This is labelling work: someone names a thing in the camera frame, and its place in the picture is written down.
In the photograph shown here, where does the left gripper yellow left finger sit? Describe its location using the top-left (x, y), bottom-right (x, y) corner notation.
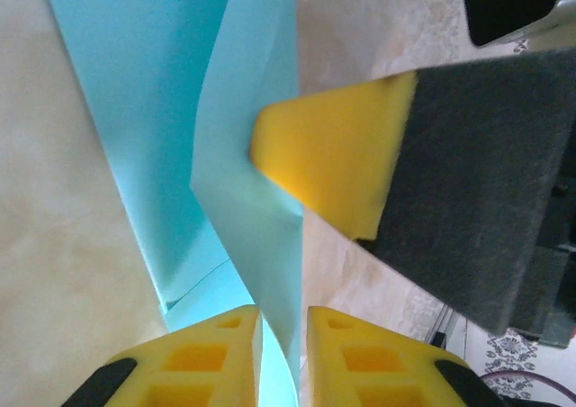
top-left (60, 304), bottom-right (263, 407)

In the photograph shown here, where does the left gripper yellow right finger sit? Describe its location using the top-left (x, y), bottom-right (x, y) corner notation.
top-left (307, 305), bottom-right (512, 407)

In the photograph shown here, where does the light blue cloth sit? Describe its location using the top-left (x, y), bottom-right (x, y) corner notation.
top-left (38, 0), bottom-right (305, 407)

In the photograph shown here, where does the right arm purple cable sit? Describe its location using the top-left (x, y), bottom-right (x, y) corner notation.
top-left (477, 369), bottom-right (576, 397)

